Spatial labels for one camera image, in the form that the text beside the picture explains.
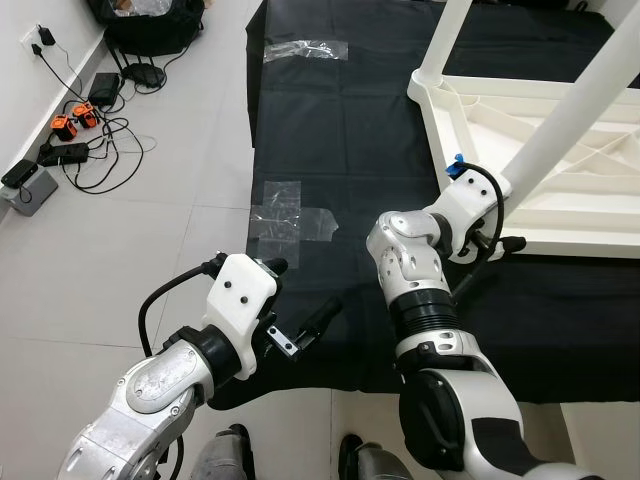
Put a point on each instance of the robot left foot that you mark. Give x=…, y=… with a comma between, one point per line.
x=222, y=455

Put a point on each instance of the wide clear tape patch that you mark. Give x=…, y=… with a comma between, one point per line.
x=290, y=212

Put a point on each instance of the oval black power adapter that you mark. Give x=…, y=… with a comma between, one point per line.
x=144, y=76

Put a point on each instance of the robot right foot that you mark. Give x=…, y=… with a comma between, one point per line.
x=372, y=460

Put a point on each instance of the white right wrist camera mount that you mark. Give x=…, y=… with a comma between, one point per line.
x=465, y=200

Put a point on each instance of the long clear tape strip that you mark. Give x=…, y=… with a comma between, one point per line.
x=305, y=50

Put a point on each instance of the white wall socket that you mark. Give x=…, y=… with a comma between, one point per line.
x=38, y=40

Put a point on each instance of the white plastic table top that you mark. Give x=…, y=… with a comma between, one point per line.
x=480, y=110

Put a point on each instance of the black open bag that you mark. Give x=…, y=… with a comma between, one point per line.
x=150, y=30

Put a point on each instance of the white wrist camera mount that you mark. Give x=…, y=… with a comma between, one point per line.
x=465, y=200
x=240, y=300

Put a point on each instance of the black power strip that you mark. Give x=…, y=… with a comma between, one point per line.
x=64, y=154

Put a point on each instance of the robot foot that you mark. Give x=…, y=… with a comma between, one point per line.
x=222, y=455
x=372, y=460

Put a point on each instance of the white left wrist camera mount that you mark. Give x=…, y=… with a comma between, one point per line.
x=240, y=300

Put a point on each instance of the grey box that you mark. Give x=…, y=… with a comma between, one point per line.
x=28, y=190

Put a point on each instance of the square black power adapter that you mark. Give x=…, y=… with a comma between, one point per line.
x=105, y=88

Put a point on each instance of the black tablecloth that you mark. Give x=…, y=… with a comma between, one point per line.
x=350, y=130

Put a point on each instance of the orange black charger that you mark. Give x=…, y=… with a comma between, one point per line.
x=64, y=128
x=85, y=114

